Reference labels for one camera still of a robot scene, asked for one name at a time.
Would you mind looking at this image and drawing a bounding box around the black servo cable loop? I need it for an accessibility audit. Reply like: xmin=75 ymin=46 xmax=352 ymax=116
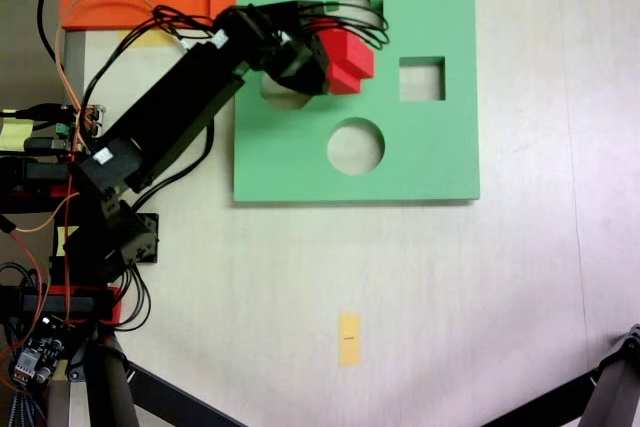
xmin=297 ymin=0 xmax=391 ymax=52

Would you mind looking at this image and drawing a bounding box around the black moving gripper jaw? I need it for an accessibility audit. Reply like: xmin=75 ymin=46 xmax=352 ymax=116
xmin=297 ymin=64 xmax=332 ymax=98

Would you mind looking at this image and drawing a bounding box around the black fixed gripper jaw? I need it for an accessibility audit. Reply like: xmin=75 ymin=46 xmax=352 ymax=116
xmin=297 ymin=6 xmax=337 ymax=48

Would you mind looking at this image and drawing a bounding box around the red cross columnar block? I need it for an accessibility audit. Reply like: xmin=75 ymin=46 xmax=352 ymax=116
xmin=318 ymin=28 xmax=376 ymax=97

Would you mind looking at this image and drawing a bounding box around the thick black cable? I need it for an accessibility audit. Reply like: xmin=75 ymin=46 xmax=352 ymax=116
xmin=38 ymin=0 xmax=60 ymax=64

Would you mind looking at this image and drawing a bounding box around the red table clamp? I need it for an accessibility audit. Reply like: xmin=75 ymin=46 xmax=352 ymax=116
xmin=0 ymin=185 xmax=82 ymax=200
xmin=47 ymin=284 xmax=124 ymax=327

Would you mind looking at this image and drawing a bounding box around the yellow sticky note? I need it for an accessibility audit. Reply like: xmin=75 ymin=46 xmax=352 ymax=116
xmin=0 ymin=116 xmax=35 ymax=151
xmin=116 ymin=28 xmax=174 ymax=49
xmin=55 ymin=225 xmax=80 ymax=257

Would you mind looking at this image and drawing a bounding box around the thin orange cable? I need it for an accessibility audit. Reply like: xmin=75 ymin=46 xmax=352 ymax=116
xmin=53 ymin=0 xmax=162 ymax=116
xmin=0 ymin=190 xmax=82 ymax=331

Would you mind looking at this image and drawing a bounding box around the black tripod leg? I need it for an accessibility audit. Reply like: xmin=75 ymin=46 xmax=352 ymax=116
xmin=67 ymin=336 xmax=140 ymax=427
xmin=581 ymin=324 xmax=640 ymax=427

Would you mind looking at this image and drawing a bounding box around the green shape hole board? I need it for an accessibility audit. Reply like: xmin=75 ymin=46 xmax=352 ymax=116
xmin=232 ymin=0 xmax=482 ymax=207

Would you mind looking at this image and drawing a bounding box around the power converter circuit board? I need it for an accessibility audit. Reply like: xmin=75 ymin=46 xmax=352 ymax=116
xmin=8 ymin=324 xmax=70 ymax=394

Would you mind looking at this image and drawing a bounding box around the braided black white cable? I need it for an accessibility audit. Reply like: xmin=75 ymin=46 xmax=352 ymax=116
xmin=5 ymin=390 xmax=50 ymax=427

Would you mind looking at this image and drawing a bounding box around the motor driver circuit board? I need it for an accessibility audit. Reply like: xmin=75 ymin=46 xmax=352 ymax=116
xmin=49 ymin=103 xmax=107 ymax=153

